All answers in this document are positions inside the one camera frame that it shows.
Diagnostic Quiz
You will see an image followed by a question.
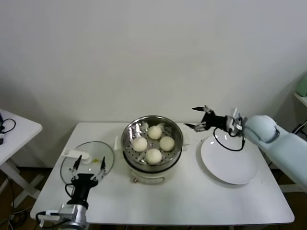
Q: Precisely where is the pale green object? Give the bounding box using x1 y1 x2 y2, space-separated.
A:
294 72 307 98

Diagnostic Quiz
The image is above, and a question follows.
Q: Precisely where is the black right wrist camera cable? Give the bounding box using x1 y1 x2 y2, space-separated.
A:
213 128 246 151

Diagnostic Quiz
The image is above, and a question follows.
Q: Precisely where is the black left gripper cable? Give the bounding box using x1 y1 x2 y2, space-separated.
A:
64 183 75 204

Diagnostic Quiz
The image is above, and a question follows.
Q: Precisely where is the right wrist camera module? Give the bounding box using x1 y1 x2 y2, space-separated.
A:
229 107 248 136

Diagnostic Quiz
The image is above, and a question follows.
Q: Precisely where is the white electric cooker pot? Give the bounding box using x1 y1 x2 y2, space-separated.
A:
123 148 184 185

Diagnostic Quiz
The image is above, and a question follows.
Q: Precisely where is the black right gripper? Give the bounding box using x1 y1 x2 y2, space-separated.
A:
183 104 228 133

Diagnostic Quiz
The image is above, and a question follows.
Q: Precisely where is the white shelf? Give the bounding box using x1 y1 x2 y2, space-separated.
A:
294 92 307 108

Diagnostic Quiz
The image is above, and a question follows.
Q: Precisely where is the glass lid with white handle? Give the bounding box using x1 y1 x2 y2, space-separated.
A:
59 140 115 188

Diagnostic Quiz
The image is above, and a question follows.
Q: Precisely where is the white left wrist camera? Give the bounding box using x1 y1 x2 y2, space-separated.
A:
37 210 60 220

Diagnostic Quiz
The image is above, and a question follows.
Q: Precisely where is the stainless steel steamer basket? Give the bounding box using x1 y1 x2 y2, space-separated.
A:
114 115 192 168

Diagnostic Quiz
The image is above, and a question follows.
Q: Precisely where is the black cable on side table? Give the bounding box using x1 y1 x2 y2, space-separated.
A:
0 118 17 135

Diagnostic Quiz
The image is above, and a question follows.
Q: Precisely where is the white round plate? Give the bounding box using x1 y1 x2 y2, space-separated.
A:
196 134 260 185

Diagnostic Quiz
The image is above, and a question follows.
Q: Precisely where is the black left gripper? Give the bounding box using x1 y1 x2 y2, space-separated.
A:
69 155 107 206

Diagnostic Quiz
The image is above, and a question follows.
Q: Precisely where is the white side table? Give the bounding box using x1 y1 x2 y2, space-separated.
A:
0 108 44 208

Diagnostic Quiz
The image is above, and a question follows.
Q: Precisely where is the white steamed baozi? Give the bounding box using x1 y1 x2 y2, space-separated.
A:
145 148 163 165
159 136 175 152
132 137 148 152
148 126 163 140

